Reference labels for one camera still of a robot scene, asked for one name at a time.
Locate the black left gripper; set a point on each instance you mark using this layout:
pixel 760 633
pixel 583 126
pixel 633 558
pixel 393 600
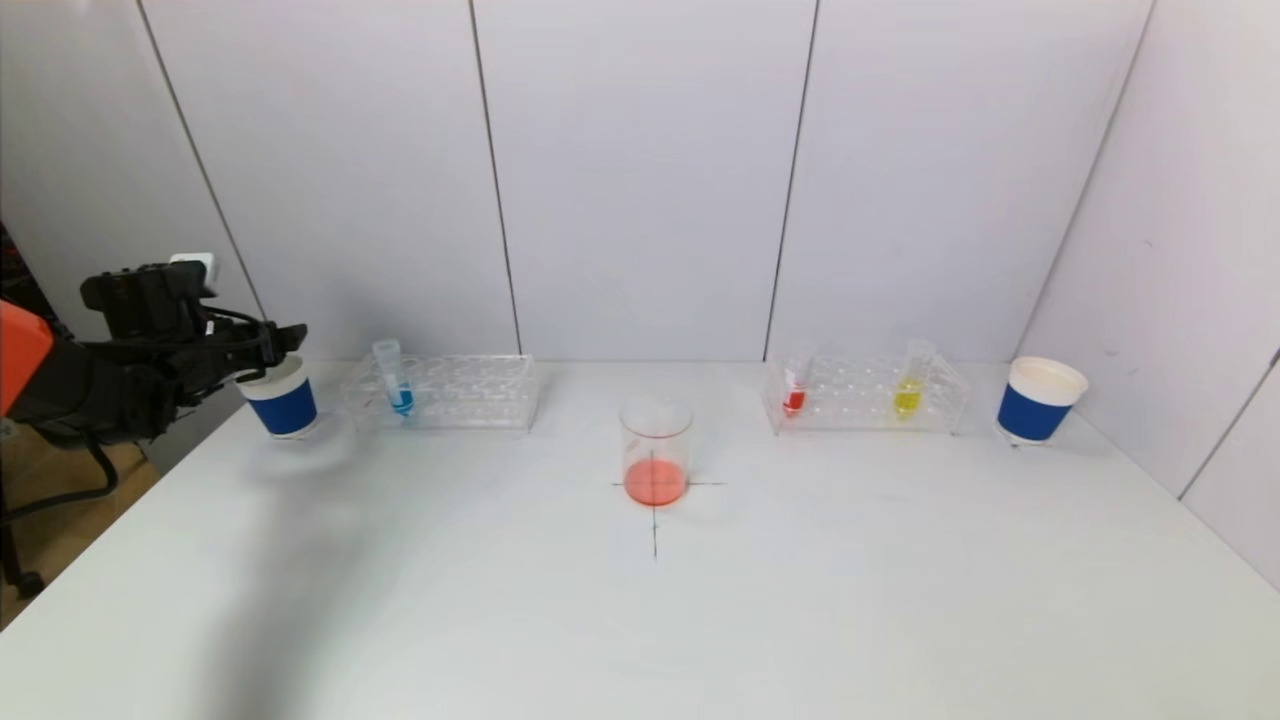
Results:
pixel 268 343

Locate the test tube with blue pigment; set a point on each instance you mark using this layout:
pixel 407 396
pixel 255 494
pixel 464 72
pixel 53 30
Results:
pixel 401 398

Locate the clear acrylic test tube rack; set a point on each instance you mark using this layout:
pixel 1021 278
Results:
pixel 850 400
pixel 470 395

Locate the clear glass beaker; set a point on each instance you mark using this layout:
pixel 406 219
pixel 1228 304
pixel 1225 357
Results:
pixel 655 475

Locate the test tube with red pigment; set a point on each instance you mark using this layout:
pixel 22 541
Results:
pixel 794 400

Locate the test tube with yellow pigment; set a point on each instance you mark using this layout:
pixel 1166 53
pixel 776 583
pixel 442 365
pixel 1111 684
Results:
pixel 907 398

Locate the white paper cup blue sleeve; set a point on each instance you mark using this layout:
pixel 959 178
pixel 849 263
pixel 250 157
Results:
pixel 285 408
pixel 1032 412

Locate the black tripod stand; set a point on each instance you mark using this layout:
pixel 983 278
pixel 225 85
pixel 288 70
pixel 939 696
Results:
pixel 20 578

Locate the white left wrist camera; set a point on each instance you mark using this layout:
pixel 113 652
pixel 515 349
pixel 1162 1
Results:
pixel 192 266

